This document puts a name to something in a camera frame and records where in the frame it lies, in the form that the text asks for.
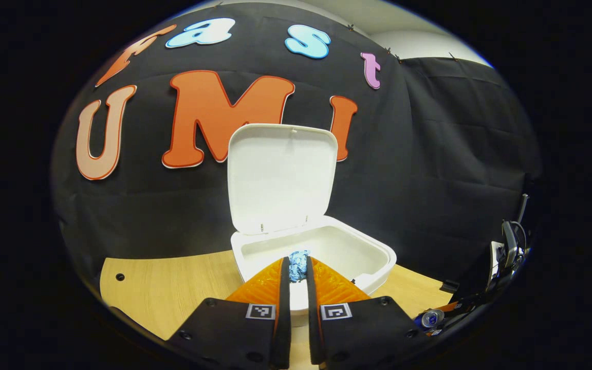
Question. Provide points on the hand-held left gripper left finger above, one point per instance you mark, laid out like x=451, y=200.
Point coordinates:
x=283, y=318

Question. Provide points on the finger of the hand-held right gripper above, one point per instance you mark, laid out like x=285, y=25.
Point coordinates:
x=450, y=307

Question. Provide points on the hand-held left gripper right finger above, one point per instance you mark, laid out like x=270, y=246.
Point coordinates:
x=312, y=318

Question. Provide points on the blue pop can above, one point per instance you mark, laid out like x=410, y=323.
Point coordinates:
x=432, y=318

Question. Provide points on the blue paper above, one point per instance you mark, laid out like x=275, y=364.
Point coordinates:
x=298, y=264

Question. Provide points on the white garbage bin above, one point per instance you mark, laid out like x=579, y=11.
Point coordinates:
x=280, y=174

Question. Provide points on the wooden desktop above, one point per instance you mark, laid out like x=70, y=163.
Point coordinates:
x=172, y=288

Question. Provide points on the black desk edge clamp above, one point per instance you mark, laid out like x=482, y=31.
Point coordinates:
x=448, y=286

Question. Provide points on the black backdrop cloth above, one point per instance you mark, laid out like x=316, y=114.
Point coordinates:
x=429, y=154

